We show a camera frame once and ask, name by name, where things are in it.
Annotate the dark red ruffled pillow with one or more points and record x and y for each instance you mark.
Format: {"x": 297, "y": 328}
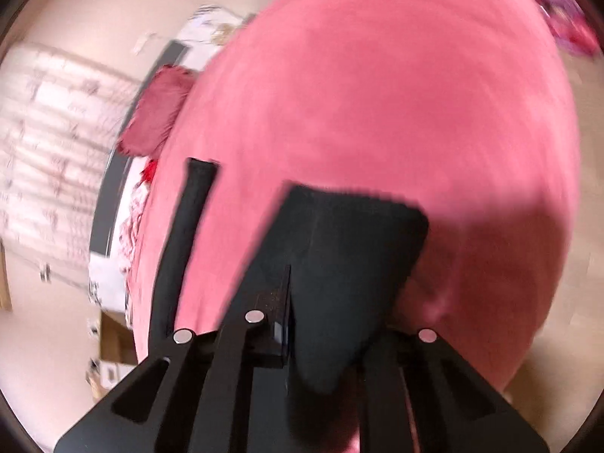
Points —
{"x": 156, "y": 112}

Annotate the patterned pink window curtain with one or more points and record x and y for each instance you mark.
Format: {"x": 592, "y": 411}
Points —
{"x": 60, "y": 119}

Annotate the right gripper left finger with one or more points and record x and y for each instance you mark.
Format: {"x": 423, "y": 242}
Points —
{"x": 222, "y": 391}

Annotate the red cloth by pillow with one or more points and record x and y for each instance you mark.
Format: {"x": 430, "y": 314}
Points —
{"x": 147, "y": 174}

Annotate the pink velvet bed blanket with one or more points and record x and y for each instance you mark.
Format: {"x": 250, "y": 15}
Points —
{"x": 459, "y": 109}

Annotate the grey and white headboard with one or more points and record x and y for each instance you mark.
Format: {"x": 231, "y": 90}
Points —
{"x": 198, "y": 41}

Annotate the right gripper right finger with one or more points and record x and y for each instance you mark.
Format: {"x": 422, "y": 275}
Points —
{"x": 418, "y": 394}

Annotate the black pants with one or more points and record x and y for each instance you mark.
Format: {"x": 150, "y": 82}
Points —
{"x": 348, "y": 255}

